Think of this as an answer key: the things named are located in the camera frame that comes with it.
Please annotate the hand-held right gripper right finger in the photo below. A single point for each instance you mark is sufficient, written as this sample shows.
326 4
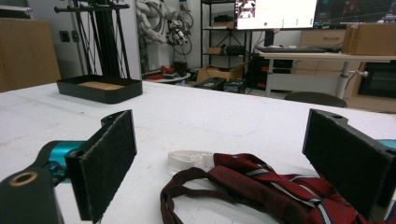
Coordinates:
342 161

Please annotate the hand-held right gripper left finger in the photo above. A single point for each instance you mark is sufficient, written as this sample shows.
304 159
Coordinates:
102 168

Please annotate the black rack with wooden tray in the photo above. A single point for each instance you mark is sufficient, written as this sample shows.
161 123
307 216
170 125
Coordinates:
102 93

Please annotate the striped dark red bow tie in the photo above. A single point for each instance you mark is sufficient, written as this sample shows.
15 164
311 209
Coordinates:
267 189

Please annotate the black round stool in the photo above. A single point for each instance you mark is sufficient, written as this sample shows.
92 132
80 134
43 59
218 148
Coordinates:
314 99

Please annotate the light wooden desk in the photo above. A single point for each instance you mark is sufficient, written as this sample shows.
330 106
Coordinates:
327 57

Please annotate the white table mat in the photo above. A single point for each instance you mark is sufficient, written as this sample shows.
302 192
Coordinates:
202 124

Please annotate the round white table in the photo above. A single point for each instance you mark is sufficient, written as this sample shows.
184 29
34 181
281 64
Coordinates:
169 78

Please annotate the black keyboard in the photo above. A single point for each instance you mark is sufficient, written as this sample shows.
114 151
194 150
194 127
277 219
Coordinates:
289 49

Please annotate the cardboard box on desk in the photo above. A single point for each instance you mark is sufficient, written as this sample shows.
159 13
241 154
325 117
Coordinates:
370 39

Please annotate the black computer tower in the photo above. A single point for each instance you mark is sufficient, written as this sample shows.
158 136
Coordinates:
210 84
235 85

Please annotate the large cardboard box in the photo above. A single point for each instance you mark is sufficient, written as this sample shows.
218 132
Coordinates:
26 53

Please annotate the open cardboard box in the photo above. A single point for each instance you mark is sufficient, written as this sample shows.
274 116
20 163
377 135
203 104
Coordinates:
218 73

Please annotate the dark computer monitor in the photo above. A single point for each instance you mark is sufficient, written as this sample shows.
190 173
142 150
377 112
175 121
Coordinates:
355 11

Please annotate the bright computer monitor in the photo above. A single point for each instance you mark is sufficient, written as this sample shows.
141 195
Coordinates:
280 14

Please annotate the black metal shelf rack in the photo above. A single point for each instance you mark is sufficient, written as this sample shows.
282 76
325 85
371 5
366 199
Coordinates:
218 37

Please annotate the black rig frame post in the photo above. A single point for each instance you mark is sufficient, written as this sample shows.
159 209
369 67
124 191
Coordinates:
107 43

